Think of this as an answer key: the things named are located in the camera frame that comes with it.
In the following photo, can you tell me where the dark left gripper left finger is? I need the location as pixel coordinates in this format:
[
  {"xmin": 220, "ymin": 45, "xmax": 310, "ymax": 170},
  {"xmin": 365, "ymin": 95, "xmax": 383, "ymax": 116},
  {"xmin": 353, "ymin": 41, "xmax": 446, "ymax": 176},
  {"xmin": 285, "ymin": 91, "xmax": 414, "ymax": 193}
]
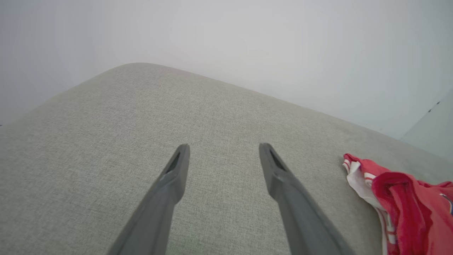
[{"xmin": 107, "ymin": 143, "xmax": 191, "ymax": 255}]

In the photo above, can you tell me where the red and white basketball jersey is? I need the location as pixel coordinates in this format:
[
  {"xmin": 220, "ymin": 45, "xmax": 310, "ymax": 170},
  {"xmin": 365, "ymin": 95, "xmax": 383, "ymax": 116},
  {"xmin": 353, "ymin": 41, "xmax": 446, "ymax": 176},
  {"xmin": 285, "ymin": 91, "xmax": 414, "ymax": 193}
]
[{"xmin": 342, "ymin": 153, "xmax": 453, "ymax": 255}]

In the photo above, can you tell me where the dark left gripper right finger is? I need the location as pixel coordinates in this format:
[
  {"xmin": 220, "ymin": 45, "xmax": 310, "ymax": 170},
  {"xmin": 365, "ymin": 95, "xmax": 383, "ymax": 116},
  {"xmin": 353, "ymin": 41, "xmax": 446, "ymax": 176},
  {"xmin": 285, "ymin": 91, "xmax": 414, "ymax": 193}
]
[{"xmin": 258, "ymin": 143, "xmax": 356, "ymax": 255}]

